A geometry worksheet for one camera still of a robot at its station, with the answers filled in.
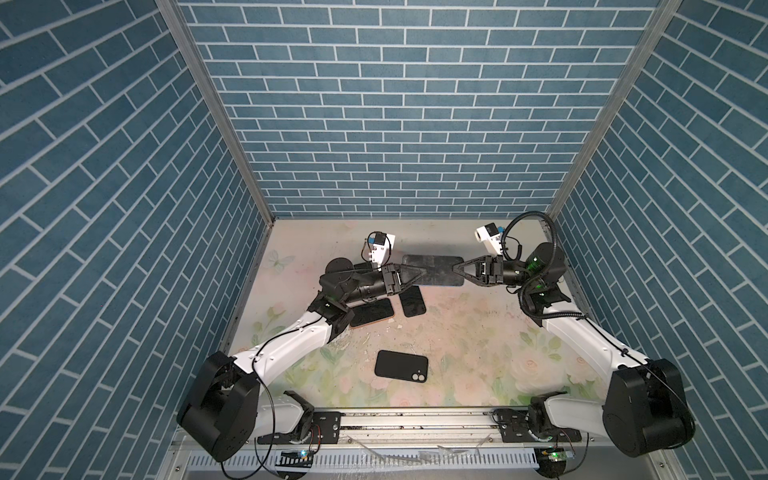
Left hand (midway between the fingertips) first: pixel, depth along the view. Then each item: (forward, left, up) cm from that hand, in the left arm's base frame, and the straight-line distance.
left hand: (425, 280), depth 65 cm
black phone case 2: (-8, +4, -33) cm, 34 cm away
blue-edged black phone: (+3, -3, 0) cm, 4 cm away
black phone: (+13, 0, -32) cm, 34 cm away
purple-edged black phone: (+8, +14, -30) cm, 34 cm away
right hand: (+2, -7, 0) cm, 7 cm away
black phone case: (+13, 0, -32) cm, 34 cm away
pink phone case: (+6, +13, -32) cm, 35 cm away
